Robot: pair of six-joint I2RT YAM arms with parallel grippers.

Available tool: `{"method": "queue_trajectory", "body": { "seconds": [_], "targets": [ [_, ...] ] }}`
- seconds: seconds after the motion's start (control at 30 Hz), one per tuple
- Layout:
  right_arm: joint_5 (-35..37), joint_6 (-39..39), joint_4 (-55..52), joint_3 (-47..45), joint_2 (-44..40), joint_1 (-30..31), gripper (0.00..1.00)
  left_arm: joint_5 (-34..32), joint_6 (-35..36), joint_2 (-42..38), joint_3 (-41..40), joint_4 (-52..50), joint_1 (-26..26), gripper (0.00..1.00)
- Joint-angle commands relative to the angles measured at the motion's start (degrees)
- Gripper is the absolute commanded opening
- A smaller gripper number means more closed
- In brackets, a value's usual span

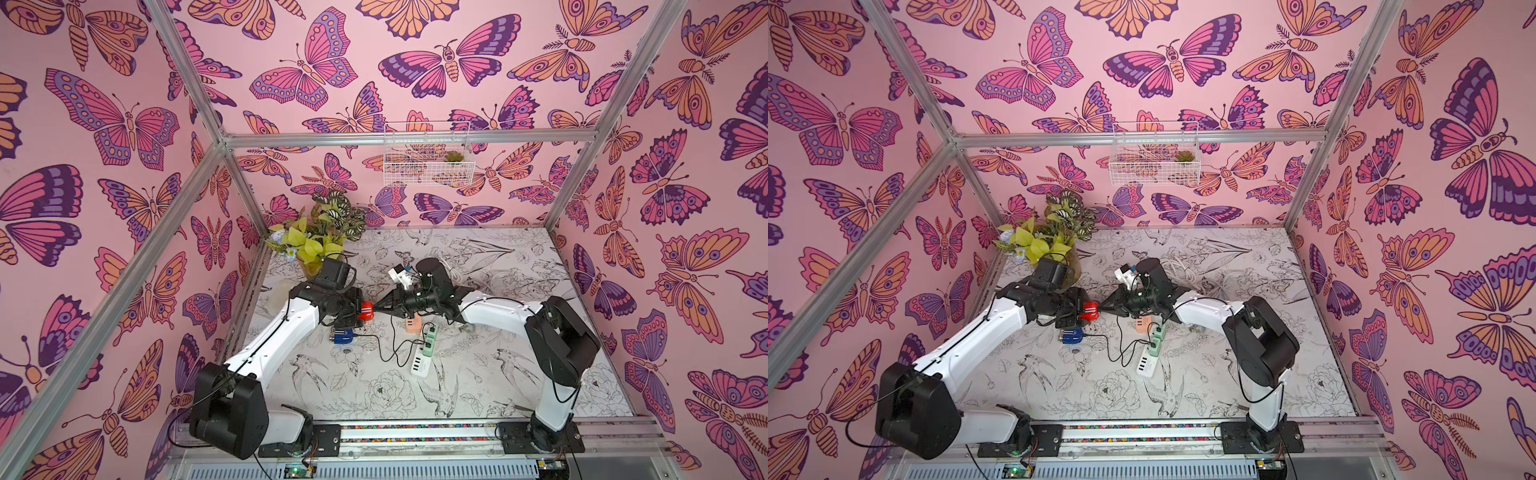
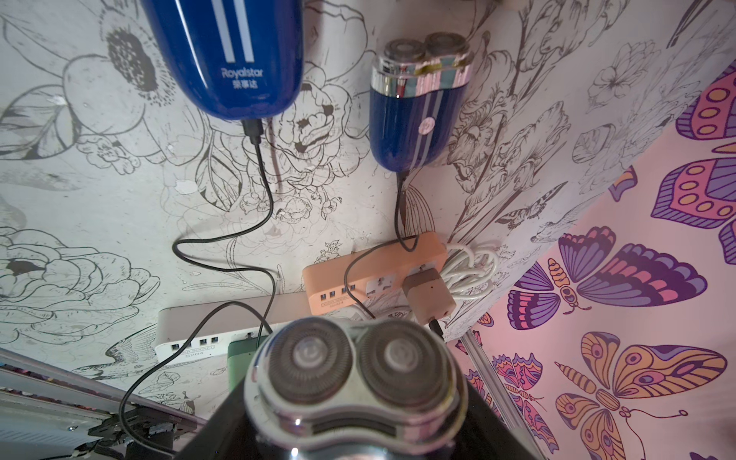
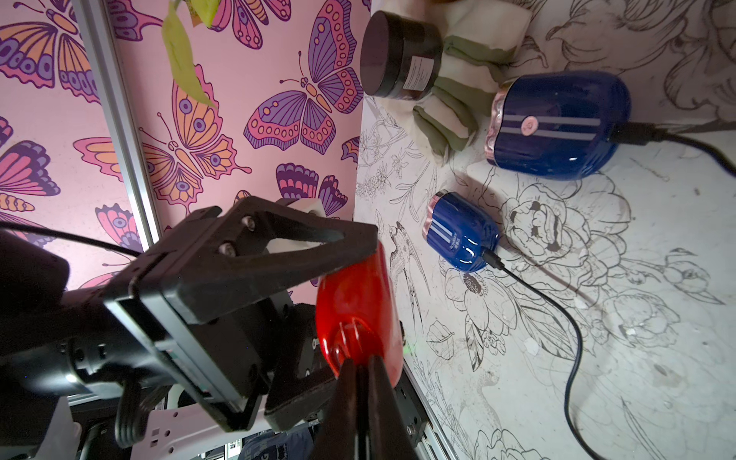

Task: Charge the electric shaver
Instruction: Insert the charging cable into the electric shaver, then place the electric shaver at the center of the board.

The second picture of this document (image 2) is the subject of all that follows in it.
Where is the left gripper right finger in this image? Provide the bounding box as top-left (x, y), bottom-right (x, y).
top-left (459, 383), bottom-right (535, 460)

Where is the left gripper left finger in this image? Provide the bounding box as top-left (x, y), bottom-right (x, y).
top-left (174, 396), bottom-right (253, 460)

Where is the green charger adapter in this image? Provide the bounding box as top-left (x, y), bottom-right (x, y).
top-left (227, 335), bottom-right (270, 391)

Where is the white power strip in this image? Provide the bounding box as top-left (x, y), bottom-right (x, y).
top-left (153, 292), bottom-right (312, 364)

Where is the pink USB charger adapter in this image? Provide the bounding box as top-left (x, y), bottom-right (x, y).
top-left (402, 268), bottom-right (456, 326)

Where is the orange power strip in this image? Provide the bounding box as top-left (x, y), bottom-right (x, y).
top-left (303, 232), bottom-right (449, 315)

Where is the aluminium cage frame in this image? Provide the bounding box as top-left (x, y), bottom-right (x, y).
top-left (461, 330), bottom-right (545, 459)

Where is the white coiled power cord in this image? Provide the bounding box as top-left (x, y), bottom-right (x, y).
top-left (439, 240), bottom-right (502, 303)

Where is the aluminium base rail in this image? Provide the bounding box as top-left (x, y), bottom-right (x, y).
top-left (1, 349), bottom-right (206, 459)

